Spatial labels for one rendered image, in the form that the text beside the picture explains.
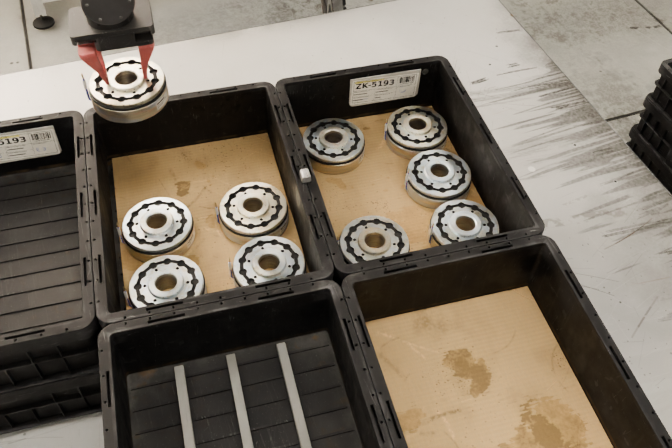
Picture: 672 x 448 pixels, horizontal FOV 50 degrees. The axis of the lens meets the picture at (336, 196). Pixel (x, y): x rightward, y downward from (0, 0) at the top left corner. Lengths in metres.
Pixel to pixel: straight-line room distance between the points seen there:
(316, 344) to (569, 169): 0.67
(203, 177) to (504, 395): 0.57
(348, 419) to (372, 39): 0.97
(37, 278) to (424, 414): 0.57
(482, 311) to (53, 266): 0.62
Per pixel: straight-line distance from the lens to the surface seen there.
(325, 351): 0.99
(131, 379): 0.99
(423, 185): 1.13
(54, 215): 1.19
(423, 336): 1.01
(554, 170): 1.44
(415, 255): 0.96
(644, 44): 3.12
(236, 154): 1.21
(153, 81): 1.03
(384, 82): 1.24
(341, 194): 1.15
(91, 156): 1.11
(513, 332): 1.04
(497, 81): 1.60
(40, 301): 1.09
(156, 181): 1.19
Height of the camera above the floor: 1.69
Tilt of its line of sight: 49 degrees down
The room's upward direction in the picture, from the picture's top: 3 degrees clockwise
